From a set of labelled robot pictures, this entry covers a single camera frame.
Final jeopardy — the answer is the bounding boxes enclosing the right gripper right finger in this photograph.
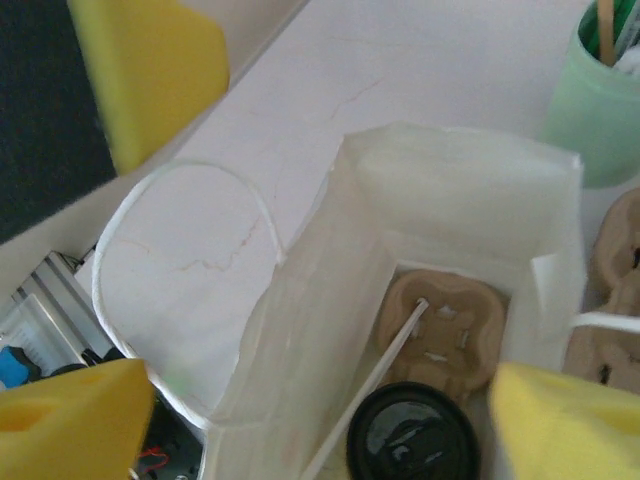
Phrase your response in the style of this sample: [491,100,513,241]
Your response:
[489,362,640,480]

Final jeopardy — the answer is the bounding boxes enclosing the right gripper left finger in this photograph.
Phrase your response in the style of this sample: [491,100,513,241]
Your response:
[0,357,156,480]

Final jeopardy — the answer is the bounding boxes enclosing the black plastic cup lid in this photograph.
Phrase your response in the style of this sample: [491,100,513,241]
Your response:
[345,382,484,480]

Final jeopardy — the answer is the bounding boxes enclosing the brown pulp cup carrier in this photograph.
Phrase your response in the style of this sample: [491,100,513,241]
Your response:
[559,187,640,396]
[372,269,511,406]

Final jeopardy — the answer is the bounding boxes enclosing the white paper-wrapped straw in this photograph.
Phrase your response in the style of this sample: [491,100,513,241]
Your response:
[299,297,430,480]

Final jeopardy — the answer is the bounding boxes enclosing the white paper takeout bag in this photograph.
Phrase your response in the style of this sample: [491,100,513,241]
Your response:
[92,122,640,480]

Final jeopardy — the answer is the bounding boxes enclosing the small blue object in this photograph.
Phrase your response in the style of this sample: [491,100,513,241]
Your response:
[0,344,31,391]

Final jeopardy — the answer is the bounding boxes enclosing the green cylindrical utensil holder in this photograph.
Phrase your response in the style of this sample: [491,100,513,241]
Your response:
[542,0,640,190]

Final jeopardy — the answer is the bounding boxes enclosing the wooden stirrer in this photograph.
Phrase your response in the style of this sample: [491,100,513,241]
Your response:
[597,0,619,66]

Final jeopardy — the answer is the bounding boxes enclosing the green wrapped straw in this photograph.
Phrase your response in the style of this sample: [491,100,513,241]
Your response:
[617,0,640,36]

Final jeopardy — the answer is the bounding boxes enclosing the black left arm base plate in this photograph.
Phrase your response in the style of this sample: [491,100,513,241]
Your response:
[129,394,209,480]

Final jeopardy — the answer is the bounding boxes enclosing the aluminium front rail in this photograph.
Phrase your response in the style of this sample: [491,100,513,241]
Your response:
[9,249,101,361]

